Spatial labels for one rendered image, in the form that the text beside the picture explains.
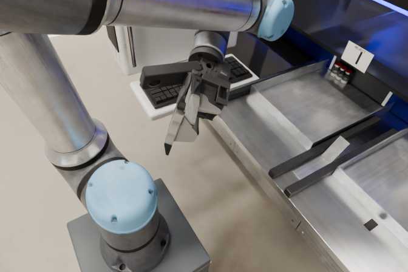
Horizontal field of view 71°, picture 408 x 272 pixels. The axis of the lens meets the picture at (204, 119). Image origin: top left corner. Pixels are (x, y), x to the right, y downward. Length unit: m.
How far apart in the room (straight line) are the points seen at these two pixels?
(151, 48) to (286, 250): 1.17
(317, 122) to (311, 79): 0.21
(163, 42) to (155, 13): 0.75
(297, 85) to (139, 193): 0.66
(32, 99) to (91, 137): 0.14
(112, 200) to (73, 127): 0.14
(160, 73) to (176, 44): 0.59
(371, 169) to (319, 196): 0.17
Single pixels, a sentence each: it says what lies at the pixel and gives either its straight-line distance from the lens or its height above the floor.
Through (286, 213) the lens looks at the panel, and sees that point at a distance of 1.56.
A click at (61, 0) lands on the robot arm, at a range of 0.26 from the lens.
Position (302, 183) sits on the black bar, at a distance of 0.70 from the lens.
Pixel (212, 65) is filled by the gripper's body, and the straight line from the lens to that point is 0.58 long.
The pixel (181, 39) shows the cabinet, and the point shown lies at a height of 0.91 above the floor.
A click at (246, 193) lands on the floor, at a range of 1.71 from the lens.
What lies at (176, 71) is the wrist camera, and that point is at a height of 1.14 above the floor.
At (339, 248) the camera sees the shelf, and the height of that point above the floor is 0.88.
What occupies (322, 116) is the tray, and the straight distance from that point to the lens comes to 0.91.
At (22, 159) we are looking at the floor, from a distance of 2.06.
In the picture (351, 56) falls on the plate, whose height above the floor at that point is 1.01.
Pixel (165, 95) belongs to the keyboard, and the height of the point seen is 0.82.
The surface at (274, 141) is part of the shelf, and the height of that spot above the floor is 0.88.
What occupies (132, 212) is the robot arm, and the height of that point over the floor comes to 1.01.
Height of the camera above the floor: 1.45
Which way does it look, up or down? 45 degrees down
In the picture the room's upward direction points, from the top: 4 degrees clockwise
